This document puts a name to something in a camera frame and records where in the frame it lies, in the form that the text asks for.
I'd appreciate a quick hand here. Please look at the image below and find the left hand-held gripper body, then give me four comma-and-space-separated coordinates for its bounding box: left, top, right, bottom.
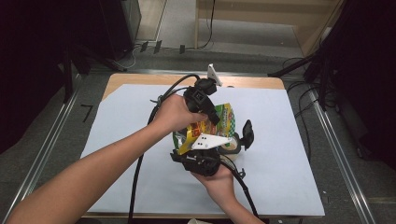
183, 63, 223, 115

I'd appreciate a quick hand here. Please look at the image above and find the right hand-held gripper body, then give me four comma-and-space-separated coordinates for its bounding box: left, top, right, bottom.
184, 133, 233, 177

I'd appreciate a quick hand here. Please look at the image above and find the yellow green spouted pouch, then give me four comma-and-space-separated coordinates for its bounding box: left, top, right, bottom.
172, 103, 236, 156

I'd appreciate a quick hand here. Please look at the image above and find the person's right hand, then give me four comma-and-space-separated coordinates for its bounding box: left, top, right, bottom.
191, 163, 235, 203

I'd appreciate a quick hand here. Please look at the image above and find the person's left hand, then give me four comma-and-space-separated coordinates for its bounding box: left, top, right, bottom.
152, 93, 209, 135

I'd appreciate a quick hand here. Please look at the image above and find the white crumpled paper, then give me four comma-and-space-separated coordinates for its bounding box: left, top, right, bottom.
188, 217, 216, 224

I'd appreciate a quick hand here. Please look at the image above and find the wooden table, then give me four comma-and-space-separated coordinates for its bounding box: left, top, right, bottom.
81, 73, 326, 219

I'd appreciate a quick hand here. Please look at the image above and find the black stand leg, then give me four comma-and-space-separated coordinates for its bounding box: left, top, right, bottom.
267, 54, 316, 78

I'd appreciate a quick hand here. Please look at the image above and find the dark cabinet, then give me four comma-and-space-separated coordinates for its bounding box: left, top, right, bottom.
99, 0, 143, 62

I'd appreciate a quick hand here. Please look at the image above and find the black curtain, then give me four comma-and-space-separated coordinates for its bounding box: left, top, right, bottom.
0, 0, 106, 154
321, 0, 396, 171

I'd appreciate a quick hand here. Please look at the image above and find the metal floor rail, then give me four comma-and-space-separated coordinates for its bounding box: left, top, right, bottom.
90, 68, 269, 77
309, 88, 377, 224
8, 88, 80, 213

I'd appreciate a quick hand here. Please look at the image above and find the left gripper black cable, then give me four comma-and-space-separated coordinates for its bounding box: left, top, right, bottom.
127, 73, 201, 224

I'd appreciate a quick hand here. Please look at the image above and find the white floor cable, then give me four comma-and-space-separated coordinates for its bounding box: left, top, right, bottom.
113, 45, 140, 70

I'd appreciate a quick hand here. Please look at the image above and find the thin black hanging cable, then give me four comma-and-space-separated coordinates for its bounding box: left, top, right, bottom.
199, 0, 217, 50

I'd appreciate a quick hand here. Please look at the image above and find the black floor cable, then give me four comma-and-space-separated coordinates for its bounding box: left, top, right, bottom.
286, 79, 314, 163

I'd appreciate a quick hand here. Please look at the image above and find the light wooden frame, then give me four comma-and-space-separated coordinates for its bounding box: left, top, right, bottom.
194, 0, 346, 59

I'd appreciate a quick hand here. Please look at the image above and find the black stand post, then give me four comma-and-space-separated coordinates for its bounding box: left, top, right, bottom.
61, 46, 76, 104

